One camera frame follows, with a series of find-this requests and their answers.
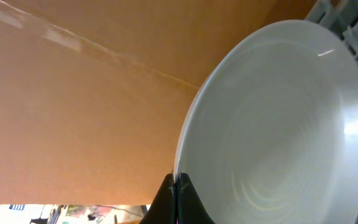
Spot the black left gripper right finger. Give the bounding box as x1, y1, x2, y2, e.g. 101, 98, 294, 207
176, 173, 214, 224

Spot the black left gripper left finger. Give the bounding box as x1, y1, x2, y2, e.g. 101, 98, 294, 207
139, 174, 177, 224

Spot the white round plate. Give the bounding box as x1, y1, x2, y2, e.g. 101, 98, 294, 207
173, 20, 358, 224

